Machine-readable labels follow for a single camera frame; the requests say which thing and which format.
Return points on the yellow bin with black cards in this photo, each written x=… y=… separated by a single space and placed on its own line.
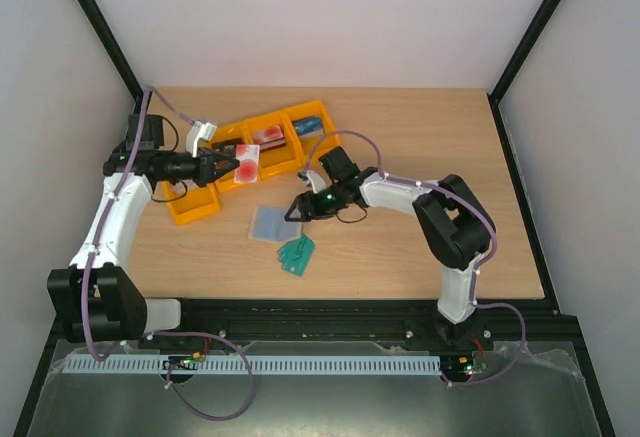
x=231 y=131

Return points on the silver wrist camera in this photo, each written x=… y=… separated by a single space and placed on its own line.
x=201 y=130
x=312 y=180

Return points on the teal VIP card stack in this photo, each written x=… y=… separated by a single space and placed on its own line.
x=296 y=254

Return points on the white red-dot credit card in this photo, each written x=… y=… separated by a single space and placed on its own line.
x=247 y=171

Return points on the beige leather card holder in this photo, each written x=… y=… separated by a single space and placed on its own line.
x=268 y=225

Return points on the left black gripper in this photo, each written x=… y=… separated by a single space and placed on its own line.
x=208 y=168

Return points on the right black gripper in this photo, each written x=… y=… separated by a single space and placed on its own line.
x=311 y=204

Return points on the left black frame post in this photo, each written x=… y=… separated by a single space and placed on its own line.
x=103 y=31

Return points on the yellow bin with red cards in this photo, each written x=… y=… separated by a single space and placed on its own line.
x=276 y=160

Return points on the black card stack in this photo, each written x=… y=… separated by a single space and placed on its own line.
x=227 y=147

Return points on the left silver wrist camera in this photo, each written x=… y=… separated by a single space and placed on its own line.
x=201 y=130

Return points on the white slotted cable duct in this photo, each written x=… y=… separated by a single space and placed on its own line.
x=259 y=365

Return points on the blue card stack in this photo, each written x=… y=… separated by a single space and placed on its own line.
x=308 y=127

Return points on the black frame post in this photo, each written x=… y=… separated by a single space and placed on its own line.
x=103 y=31
x=534 y=30

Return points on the black aluminium frame rail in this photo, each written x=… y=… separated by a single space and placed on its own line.
x=414 y=325

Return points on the yellow bin with blue cards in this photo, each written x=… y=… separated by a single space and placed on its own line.
x=319 y=145

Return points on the yellow bin with pink cards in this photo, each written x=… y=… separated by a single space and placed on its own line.
x=187 y=205

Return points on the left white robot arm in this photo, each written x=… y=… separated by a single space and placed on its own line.
x=94 y=298

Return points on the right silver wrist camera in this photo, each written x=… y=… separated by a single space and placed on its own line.
x=312 y=180

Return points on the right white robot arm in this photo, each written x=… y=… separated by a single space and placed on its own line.
x=457 y=228

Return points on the right black frame post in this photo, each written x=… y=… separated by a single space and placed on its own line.
x=534 y=30

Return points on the red card stack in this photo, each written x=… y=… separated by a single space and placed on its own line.
x=269 y=138

